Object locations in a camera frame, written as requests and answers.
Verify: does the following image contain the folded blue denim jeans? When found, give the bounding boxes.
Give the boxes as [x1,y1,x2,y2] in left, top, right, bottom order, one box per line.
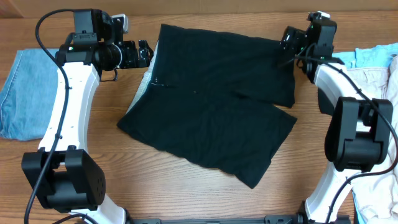
[1,49,58,141]

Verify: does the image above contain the black shorts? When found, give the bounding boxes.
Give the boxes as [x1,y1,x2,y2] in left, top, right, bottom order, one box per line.
[118,24,296,188]

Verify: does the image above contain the beige pink trousers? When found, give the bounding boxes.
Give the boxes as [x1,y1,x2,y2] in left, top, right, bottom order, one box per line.
[349,56,397,224]

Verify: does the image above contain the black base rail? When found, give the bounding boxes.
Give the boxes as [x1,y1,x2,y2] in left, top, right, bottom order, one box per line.
[127,213,315,224]

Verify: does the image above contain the light blue garment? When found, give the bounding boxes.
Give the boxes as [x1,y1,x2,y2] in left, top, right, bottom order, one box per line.
[333,43,397,69]

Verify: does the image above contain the black garment under pile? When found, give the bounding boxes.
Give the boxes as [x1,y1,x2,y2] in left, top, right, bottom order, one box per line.
[318,88,334,116]

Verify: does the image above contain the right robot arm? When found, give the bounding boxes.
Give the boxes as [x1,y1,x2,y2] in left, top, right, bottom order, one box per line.
[280,11,397,223]

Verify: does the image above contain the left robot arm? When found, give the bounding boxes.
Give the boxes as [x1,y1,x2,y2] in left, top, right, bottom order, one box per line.
[21,9,154,223]

